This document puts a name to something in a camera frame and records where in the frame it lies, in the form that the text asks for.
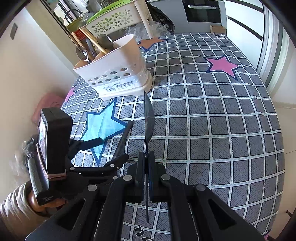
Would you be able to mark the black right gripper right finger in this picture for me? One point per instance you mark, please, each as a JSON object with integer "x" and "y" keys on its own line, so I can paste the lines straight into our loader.
{"x": 155, "y": 173}

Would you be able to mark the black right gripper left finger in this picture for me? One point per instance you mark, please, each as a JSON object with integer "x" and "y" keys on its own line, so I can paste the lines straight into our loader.
{"x": 140, "y": 178}

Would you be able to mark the metal spoon black handle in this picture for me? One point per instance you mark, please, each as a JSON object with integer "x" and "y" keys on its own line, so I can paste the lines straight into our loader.
{"x": 149, "y": 128}

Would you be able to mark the beige plastic utensil holder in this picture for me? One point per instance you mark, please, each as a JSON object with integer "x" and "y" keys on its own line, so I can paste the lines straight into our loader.
{"x": 119, "y": 73}

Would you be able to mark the pink plastic stool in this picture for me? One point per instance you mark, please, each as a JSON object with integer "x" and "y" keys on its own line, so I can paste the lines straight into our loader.
{"x": 49, "y": 100}

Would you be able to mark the grey checked tablecloth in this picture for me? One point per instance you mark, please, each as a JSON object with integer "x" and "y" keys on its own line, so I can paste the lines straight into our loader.
{"x": 215, "y": 124}

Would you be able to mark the metal spoon in holder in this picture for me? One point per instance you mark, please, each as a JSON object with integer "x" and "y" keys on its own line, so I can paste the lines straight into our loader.
{"x": 105, "y": 41}
{"x": 82, "y": 54}

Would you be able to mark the wooden chopsticks pair left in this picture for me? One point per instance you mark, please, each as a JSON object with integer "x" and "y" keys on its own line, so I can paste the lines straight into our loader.
{"x": 89, "y": 47}

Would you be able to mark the wooden chopsticks pair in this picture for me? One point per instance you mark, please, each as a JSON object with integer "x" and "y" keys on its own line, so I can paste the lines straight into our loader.
{"x": 87, "y": 33}
{"x": 89, "y": 47}

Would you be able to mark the wooden chopsticks pair right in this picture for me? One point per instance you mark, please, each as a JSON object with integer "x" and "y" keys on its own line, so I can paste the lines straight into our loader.
{"x": 87, "y": 33}

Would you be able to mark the red plastic basket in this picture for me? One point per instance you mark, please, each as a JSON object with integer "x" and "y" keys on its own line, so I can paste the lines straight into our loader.
{"x": 79, "y": 37}

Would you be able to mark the clear plastic bag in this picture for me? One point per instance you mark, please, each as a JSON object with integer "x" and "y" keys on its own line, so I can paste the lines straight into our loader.
{"x": 140, "y": 33}

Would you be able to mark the cardboard box on floor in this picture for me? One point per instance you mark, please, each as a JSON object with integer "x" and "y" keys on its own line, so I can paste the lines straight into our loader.
{"x": 218, "y": 29}

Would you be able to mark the black plastic bag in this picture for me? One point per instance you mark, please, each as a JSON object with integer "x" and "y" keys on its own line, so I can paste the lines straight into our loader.
{"x": 160, "y": 17}

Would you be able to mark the white flower-pattern storage rack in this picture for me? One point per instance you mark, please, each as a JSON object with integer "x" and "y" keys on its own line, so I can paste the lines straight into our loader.
{"x": 122, "y": 17}

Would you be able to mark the green plastic basket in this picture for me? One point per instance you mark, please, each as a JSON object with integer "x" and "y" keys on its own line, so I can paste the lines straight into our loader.
{"x": 108, "y": 8}

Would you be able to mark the black built-in oven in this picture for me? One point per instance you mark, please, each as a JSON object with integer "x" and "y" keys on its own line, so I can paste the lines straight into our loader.
{"x": 202, "y": 11}

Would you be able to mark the white refrigerator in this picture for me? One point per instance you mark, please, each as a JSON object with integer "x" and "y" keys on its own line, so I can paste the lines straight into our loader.
{"x": 245, "y": 27}

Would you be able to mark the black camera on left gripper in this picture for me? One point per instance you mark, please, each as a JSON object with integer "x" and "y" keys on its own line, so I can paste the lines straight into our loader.
{"x": 55, "y": 127}

